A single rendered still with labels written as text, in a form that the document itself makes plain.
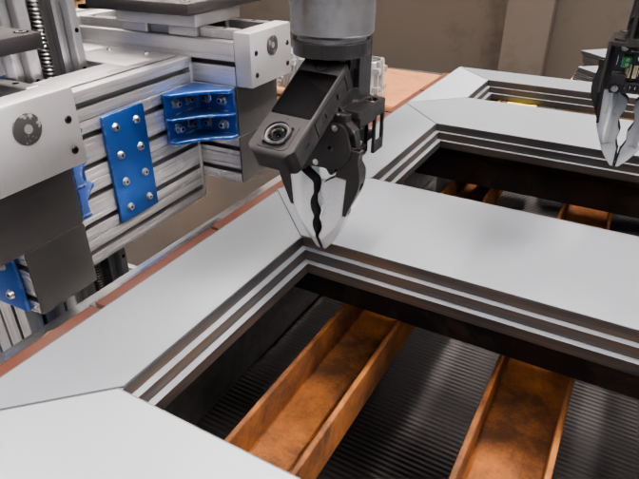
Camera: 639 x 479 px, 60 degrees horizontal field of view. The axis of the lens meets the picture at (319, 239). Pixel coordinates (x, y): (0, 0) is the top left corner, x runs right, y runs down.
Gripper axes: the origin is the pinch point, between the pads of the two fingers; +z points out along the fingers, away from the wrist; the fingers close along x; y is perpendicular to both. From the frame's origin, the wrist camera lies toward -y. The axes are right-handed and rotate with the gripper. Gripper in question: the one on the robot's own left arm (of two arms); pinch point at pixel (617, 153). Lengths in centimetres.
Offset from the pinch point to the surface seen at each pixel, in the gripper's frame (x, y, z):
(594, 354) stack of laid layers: 2.6, 28.4, 8.7
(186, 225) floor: -154, -84, 91
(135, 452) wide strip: -23, 57, 6
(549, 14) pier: -62, -352, 32
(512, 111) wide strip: -18.3, -30.4, 5.8
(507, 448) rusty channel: -2.4, 29.2, 22.9
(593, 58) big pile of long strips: -11, -91, 7
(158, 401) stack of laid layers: -27, 52, 8
